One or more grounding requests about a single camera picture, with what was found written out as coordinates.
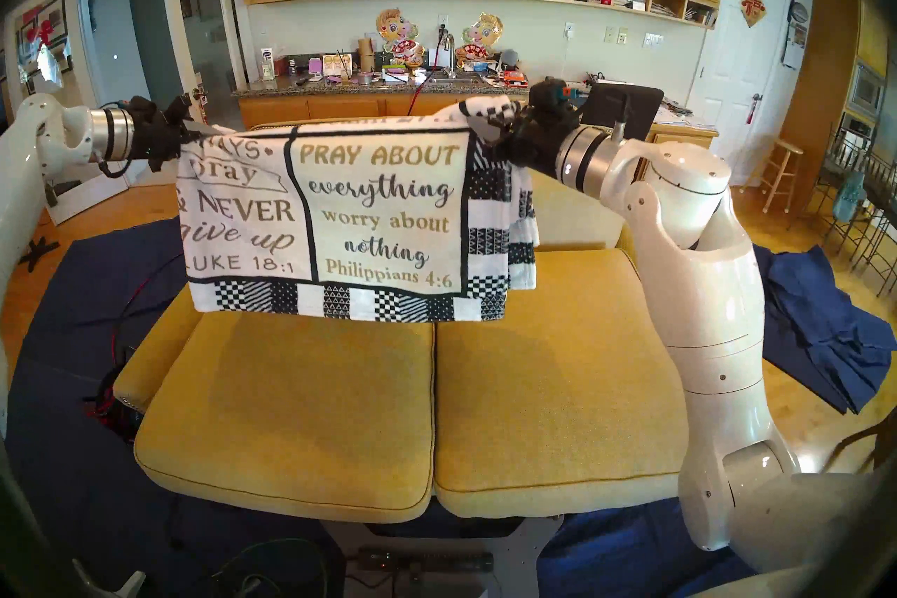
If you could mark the chrome kitchen faucet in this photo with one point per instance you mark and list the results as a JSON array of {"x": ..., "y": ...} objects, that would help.
[{"x": 452, "y": 53}]

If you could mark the wooden stool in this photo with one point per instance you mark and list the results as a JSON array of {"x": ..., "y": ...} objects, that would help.
[{"x": 788, "y": 148}]

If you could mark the flat navy moving blanket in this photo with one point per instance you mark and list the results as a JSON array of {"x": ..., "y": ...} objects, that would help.
[{"x": 70, "y": 323}]

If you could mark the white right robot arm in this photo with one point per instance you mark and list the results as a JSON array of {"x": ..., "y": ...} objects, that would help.
[{"x": 708, "y": 295}]

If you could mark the black power strip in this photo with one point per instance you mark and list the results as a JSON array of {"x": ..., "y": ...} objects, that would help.
[{"x": 434, "y": 563}]

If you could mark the small framed photo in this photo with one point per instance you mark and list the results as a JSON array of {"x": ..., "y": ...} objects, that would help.
[{"x": 337, "y": 65}]

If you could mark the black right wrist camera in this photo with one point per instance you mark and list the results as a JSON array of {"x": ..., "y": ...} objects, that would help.
[{"x": 550, "y": 99}]

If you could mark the cartoon foil balloon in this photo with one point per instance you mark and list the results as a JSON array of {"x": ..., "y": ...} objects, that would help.
[
  {"x": 398, "y": 36},
  {"x": 482, "y": 36}
]

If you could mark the red box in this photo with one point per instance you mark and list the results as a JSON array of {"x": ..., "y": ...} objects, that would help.
[{"x": 516, "y": 79}]

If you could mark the teal hanging bag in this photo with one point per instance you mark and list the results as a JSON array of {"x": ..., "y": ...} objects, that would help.
[{"x": 849, "y": 197}]

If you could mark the white panel door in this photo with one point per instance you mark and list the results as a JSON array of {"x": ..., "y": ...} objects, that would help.
[{"x": 736, "y": 78}]

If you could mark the stack of papers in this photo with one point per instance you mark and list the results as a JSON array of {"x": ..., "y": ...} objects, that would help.
[{"x": 676, "y": 112}]

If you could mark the built-in microwave oven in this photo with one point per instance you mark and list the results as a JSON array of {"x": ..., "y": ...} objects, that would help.
[{"x": 867, "y": 88}]

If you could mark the brown cardboard tube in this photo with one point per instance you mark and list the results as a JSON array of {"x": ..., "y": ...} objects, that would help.
[{"x": 366, "y": 53}]

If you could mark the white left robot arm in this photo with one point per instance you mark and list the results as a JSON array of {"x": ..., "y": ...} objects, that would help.
[{"x": 42, "y": 134}]

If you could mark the red diamond paper ornament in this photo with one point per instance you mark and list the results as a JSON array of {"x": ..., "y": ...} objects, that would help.
[{"x": 753, "y": 8}]

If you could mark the white scripture print blanket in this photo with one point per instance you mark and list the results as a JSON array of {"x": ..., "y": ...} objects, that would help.
[{"x": 378, "y": 218}]

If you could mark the yellow sofa seat cushion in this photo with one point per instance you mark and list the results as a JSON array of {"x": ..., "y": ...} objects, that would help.
[
  {"x": 560, "y": 379},
  {"x": 294, "y": 407}
]

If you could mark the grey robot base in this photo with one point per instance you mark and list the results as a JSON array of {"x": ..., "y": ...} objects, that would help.
[{"x": 525, "y": 554}]

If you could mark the yellow sofa back cushion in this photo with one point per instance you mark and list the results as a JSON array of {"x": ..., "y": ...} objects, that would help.
[{"x": 581, "y": 211}]

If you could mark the black floor stand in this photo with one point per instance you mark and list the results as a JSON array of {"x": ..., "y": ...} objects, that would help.
[{"x": 38, "y": 251}]

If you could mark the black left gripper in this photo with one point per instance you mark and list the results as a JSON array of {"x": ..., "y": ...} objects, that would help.
[{"x": 154, "y": 134}]

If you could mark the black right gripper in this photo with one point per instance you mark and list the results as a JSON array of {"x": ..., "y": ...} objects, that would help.
[{"x": 543, "y": 138}]

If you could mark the granite top kitchen counter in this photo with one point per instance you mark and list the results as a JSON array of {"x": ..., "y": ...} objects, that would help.
[{"x": 336, "y": 107}]

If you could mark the crumpled navy moving blanket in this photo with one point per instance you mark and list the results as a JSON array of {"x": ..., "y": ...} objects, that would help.
[{"x": 827, "y": 323}]

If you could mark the black wrought iron chairs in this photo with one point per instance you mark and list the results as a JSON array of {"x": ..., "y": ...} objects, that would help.
[{"x": 883, "y": 190}]

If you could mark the tall wooden cabinet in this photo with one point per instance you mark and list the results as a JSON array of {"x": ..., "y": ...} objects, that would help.
[{"x": 827, "y": 78}]

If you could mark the white wall calendar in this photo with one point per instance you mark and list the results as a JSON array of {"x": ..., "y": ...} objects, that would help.
[{"x": 795, "y": 43}]

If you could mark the white carton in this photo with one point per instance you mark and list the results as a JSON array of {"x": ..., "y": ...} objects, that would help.
[{"x": 267, "y": 65}]

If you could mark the grey round speaker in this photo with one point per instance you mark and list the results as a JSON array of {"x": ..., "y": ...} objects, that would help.
[{"x": 510, "y": 58}]

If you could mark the black office chair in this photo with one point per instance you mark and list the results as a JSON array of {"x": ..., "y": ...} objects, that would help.
[{"x": 645, "y": 106}]

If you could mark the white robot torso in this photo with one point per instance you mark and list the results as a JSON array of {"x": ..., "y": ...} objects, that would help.
[{"x": 827, "y": 533}]

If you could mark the red tassel ornament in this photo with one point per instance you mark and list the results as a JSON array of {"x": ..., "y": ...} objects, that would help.
[
  {"x": 754, "y": 110},
  {"x": 205, "y": 113}
]

